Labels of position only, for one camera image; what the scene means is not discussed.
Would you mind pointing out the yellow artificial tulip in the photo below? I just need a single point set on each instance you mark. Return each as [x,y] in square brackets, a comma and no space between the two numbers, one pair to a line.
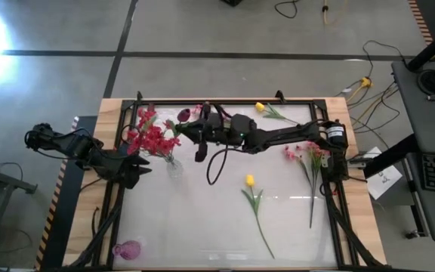
[260,107]
[250,180]

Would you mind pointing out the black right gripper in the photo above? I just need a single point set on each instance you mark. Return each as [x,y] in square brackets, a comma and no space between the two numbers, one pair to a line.
[215,130]

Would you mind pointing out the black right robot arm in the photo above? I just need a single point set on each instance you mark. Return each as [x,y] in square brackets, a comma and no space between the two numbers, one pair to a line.
[289,133]

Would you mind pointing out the pink glass vase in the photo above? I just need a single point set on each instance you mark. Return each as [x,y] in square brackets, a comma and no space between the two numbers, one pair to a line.
[128,250]

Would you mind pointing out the small black frame clamp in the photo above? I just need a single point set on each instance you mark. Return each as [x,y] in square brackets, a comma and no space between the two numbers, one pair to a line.
[279,96]
[139,96]

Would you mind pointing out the white paper sheet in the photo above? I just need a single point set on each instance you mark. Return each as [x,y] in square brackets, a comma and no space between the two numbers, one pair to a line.
[385,181]

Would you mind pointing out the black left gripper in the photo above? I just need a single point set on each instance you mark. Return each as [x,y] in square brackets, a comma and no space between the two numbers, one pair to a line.
[113,166]

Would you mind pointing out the black diagonal pole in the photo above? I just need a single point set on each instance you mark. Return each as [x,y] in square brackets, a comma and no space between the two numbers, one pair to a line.
[432,47]

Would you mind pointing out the dark red artificial tulip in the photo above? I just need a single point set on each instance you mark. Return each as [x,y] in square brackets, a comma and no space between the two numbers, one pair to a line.
[183,115]

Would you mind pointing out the clear glass vase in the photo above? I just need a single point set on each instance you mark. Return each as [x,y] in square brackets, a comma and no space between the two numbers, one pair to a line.
[174,169]

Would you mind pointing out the round black coil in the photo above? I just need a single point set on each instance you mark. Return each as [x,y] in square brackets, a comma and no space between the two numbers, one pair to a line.
[423,85]

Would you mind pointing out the black metal table frame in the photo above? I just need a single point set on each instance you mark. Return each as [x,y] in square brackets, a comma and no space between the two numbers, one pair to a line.
[240,102]

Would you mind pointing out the grey desk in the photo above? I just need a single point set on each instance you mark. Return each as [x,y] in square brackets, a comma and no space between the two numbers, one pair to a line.
[421,124]

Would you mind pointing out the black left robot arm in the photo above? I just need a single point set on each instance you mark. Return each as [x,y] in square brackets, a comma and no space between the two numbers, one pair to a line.
[66,145]

